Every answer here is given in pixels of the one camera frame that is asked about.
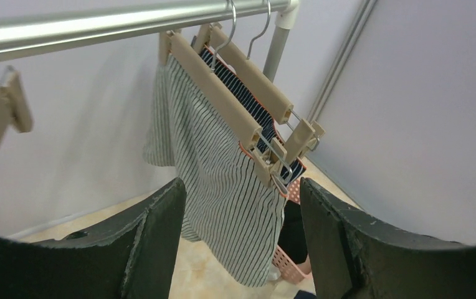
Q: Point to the grey striped underwear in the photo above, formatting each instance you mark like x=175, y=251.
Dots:
x=227, y=206

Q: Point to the beige hanger holding pinstriped underwear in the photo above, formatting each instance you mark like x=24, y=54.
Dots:
x=305, y=135

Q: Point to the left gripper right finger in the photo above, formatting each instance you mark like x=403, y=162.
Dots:
x=355, y=255

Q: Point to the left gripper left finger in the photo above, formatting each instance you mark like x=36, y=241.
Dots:
x=131, y=254

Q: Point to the metal clothes rack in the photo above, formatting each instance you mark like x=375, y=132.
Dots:
x=28, y=36

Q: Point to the pink plastic basket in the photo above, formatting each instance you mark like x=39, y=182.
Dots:
x=291, y=254

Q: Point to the navy underwear cream waistband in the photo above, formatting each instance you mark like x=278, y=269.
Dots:
x=302, y=294

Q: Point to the navy pinstriped underwear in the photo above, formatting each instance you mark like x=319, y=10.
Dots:
x=259, y=113

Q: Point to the beige hanger holding grey underwear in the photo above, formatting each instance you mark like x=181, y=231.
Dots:
x=265, y=153

